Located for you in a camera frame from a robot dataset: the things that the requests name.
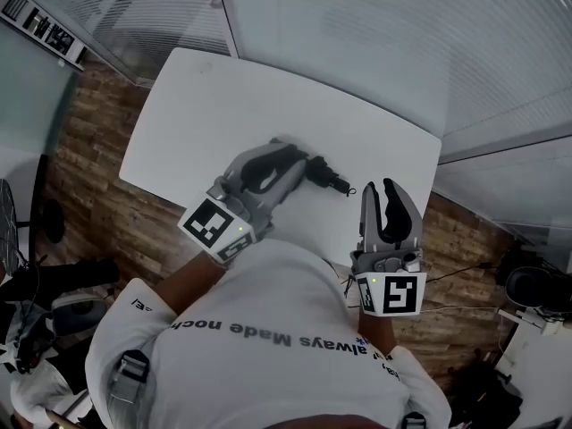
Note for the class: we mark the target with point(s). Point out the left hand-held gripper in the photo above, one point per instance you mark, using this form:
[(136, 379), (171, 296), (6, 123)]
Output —
[(207, 226)]

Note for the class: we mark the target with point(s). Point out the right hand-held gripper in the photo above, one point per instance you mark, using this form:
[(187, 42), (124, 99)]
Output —
[(397, 293)]

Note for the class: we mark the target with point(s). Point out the black handheld tool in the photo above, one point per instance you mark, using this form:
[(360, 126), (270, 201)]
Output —
[(322, 172)]

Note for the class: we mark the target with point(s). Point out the person's right forearm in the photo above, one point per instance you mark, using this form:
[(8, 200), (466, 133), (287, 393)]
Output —
[(375, 338)]

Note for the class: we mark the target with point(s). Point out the person's left forearm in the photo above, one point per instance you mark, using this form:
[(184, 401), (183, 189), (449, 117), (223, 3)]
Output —
[(187, 284)]

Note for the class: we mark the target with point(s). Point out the white table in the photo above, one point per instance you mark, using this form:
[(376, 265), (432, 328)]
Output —
[(268, 96)]

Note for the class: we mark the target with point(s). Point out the black and white office chair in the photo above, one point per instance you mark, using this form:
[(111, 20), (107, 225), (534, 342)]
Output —
[(78, 313), (532, 284)]

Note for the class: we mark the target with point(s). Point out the round metal glass fitting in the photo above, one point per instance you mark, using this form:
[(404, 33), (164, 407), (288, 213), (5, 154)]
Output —
[(216, 3)]

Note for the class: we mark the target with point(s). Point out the person's white t-shirt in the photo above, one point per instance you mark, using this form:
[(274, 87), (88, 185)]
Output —
[(250, 373)]

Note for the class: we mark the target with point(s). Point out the black bag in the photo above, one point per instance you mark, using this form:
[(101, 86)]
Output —
[(491, 396)]

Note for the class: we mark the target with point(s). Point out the white side desk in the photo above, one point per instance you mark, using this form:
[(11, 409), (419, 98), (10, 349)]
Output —
[(540, 364)]

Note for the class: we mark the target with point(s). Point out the black mesh chair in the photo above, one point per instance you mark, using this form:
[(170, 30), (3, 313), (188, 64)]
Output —
[(6, 215)]

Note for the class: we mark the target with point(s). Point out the black and white wall picture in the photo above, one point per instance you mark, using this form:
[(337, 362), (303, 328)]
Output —
[(49, 34)]

